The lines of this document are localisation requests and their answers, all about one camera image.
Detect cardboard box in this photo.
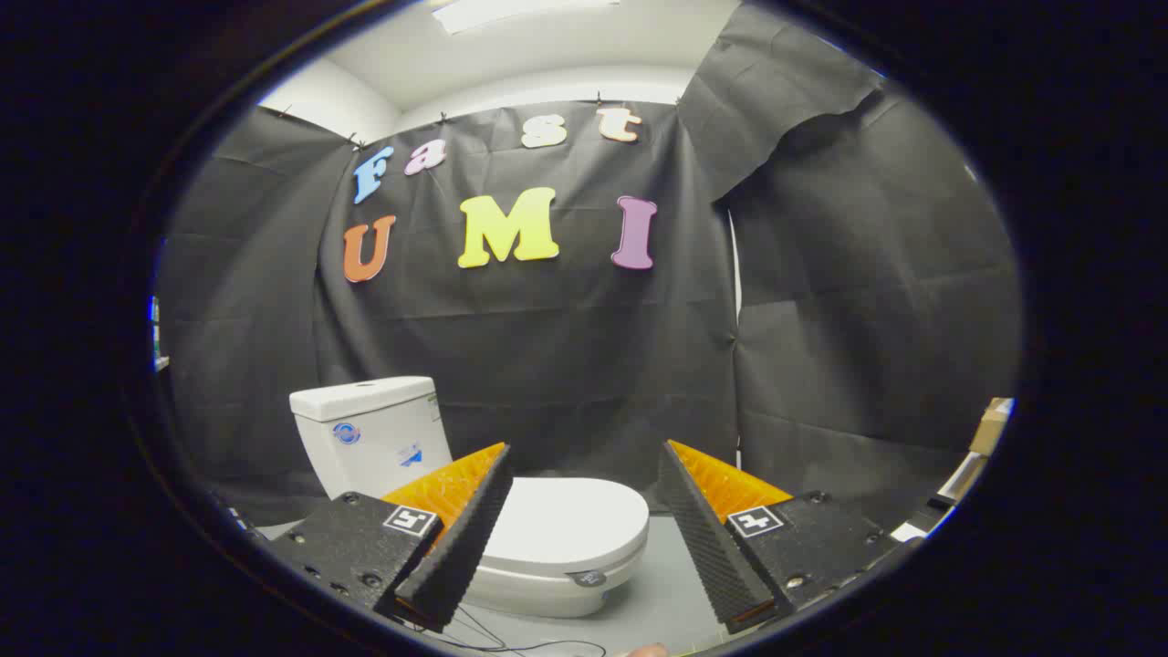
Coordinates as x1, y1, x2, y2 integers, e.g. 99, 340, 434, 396
969, 398, 1014, 457

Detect white ceramic toilet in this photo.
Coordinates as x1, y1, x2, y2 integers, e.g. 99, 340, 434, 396
289, 376, 640, 620

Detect black backdrop cloth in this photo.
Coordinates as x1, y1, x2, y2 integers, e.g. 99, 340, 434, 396
157, 0, 1021, 530

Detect thin black cables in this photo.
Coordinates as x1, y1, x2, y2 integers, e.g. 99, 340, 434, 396
401, 602, 608, 657

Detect white toilet tank cover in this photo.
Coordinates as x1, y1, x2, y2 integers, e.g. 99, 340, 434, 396
289, 376, 437, 422

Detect ceiling light panel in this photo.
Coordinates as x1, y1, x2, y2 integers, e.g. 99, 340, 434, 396
431, 0, 621, 36

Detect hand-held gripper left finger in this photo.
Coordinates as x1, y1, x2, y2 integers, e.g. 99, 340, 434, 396
265, 442, 514, 634

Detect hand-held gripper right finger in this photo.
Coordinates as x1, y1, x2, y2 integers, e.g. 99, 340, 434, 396
657, 439, 900, 636

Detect white toilet lid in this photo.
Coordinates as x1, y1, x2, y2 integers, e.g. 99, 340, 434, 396
470, 476, 652, 589

